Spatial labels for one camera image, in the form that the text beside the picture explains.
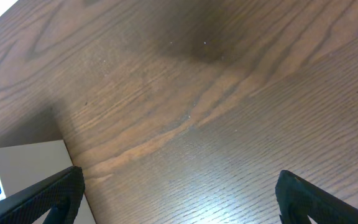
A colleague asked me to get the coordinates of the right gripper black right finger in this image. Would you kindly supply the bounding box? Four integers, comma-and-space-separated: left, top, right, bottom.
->
275, 170, 358, 224

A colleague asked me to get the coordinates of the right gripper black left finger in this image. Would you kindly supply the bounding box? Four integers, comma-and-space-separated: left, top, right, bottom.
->
0, 166, 85, 224

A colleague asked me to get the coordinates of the white cardboard box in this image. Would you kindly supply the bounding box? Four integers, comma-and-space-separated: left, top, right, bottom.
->
0, 140, 96, 224

